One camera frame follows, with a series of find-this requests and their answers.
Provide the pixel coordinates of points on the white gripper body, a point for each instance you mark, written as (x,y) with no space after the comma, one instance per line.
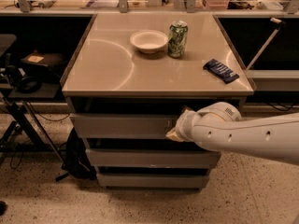
(184,125)

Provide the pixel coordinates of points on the grey top drawer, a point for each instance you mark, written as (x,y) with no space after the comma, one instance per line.
(123,126)

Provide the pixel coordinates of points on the grey drawer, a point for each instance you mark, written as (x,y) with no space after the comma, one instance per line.
(152,158)
(153,181)
(123,126)

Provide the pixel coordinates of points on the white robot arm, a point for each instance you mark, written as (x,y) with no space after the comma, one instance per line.
(220,127)

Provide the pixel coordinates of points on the grey middle drawer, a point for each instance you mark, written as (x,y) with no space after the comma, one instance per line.
(152,158)

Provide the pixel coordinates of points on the grey drawer cabinet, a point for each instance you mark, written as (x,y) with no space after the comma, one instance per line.
(110,76)

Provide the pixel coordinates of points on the grey bottom drawer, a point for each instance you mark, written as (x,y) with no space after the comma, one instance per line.
(153,181)

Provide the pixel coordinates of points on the dark blue snack packet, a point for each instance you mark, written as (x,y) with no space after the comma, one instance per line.
(221,71)

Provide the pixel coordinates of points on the green soda can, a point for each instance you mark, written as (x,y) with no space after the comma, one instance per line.
(178,31)

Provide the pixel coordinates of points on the white bowl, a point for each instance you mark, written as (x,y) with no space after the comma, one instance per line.
(149,41)

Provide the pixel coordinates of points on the white leaning pole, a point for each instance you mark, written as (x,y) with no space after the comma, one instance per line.
(279,24)

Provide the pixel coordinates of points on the black stand with legs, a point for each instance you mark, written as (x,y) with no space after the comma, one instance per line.
(6,41)

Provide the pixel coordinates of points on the black box with label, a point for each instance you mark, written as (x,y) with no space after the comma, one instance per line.
(48,67)

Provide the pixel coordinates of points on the black headphones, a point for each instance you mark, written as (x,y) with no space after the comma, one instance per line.
(25,84)

